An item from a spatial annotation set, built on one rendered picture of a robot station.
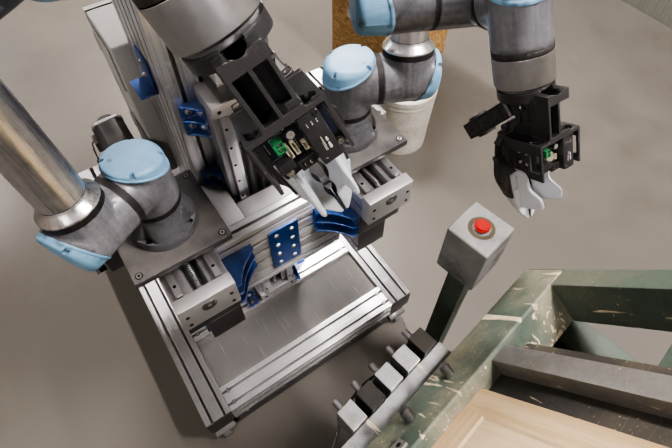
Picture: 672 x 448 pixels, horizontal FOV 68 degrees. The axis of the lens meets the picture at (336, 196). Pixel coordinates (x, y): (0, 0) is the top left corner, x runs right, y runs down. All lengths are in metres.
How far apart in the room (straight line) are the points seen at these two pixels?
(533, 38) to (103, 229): 0.73
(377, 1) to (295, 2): 3.00
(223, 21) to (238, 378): 1.59
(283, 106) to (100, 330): 2.01
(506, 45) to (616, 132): 2.49
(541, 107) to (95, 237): 0.73
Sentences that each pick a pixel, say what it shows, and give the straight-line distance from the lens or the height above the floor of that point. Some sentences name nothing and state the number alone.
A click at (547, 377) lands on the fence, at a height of 1.01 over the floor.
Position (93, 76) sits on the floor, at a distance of 3.37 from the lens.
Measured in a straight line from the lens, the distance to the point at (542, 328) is 1.27.
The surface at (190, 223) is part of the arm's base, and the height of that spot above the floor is 1.06.
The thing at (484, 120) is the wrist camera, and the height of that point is 1.46.
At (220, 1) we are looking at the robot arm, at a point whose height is 1.79.
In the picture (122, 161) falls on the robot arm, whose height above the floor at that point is 1.27.
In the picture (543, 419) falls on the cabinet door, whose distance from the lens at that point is 1.02.
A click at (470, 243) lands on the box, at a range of 1.26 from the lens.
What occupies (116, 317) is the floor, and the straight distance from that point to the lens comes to 2.32.
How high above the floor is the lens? 1.97
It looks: 54 degrees down
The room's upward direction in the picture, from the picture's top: straight up
